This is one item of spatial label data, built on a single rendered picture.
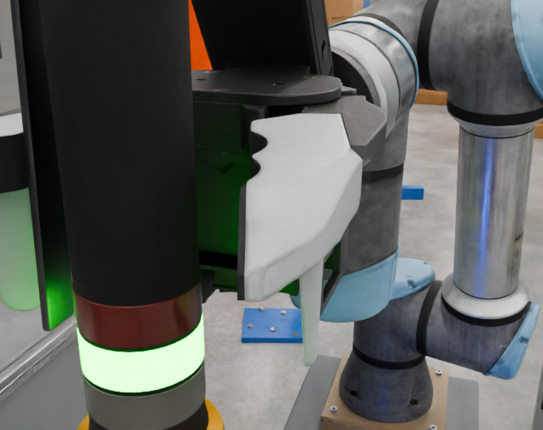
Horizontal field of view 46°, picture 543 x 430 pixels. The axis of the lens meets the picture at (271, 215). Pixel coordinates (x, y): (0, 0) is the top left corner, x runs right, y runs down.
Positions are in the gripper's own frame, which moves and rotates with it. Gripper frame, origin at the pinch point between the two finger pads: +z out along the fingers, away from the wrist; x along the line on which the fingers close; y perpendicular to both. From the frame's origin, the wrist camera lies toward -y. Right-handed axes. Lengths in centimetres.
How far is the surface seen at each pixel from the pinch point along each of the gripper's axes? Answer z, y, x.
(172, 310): -2.1, 3.4, -1.5
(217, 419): -4.0, 8.0, -1.8
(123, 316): -1.4, 3.4, -0.6
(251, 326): -251, 161, 92
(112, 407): -1.3, 6.1, 0.0
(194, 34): -371, 31, 174
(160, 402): -1.7, 5.9, -1.2
